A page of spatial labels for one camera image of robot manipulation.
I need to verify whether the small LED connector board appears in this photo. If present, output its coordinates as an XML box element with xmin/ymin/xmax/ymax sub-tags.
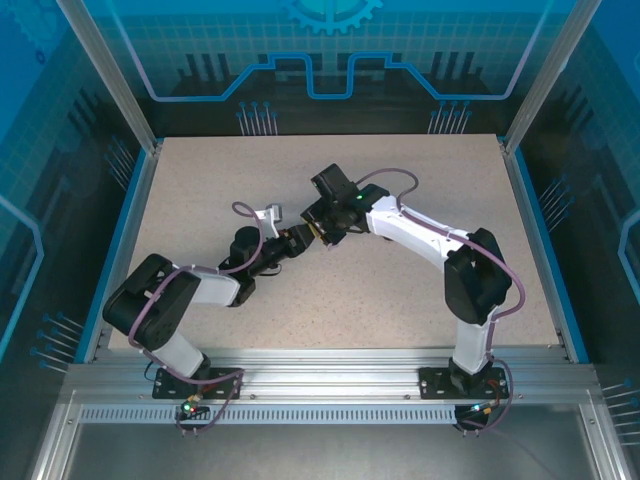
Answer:
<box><xmin>467</xmin><ymin>399</ymin><xmax>502</xmax><ymax>419</ymax></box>
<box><xmin>180</xmin><ymin>394</ymin><xmax>209</xmax><ymax>420</ymax></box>

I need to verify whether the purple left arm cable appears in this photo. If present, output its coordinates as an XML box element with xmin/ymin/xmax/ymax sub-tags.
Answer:
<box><xmin>128</xmin><ymin>200</ymin><xmax>265</xmax><ymax>436</ymax></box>

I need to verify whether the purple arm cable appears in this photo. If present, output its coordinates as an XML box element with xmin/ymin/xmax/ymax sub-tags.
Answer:
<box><xmin>355</xmin><ymin>168</ymin><xmax>529</xmax><ymax>436</ymax></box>
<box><xmin>128</xmin><ymin>200</ymin><xmax>265</xmax><ymax>436</ymax></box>

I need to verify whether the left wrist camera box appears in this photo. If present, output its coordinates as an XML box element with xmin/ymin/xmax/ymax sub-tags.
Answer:
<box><xmin>254</xmin><ymin>202</ymin><xmax>285</xmax><ymax>236</ymax></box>

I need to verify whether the aluminium table side rail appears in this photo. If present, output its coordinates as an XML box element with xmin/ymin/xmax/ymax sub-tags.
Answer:
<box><xmin>82</xmin><ymin>139</ymin><xmax>165</xmax><ymax>364</ymax></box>
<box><xmin>499</xmin><ymin>137</ymin><xmax>574</xmax><ymax>364</ymax></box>

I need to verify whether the aluminium mounting rail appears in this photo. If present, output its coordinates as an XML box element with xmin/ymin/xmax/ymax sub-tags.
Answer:
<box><xmin>64</xmin><ymin>347</ymin><xmax>599</xmax><ymax>404</ymax></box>

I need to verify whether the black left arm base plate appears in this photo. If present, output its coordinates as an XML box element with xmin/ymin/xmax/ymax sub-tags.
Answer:
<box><xmin>152</xmin><ymin>367</ymin><xmax>245</xmax><ymax>400</ymax></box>

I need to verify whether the slotted metal cable duct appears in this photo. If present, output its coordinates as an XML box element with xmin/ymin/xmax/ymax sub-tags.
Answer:
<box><xmin>78</xmin><ymin>405</ymin><xmax>459</xmax><ymax>425</ymax></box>

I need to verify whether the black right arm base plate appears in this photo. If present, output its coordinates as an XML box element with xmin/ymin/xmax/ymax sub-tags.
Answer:
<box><xmin>418</xmin><ymin>365</ymin><xmax>510</xmax><ymax>400</ymax></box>

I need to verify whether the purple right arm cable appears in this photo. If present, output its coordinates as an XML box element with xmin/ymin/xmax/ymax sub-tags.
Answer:
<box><xmin>355</xmin><ymin>168</ymin><xmax>529</xmax><ymax>436</ymax></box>

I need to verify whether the aluminium frame post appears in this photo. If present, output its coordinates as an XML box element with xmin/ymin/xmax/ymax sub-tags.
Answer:
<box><xmin>501</xmin><ymin>0</ymin><xmax>605</xmax><ymax>154</ymax></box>
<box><xmin>54</xmin><ymin>0</ymin><xmax>164</xmax><ymax>154</ymax></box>

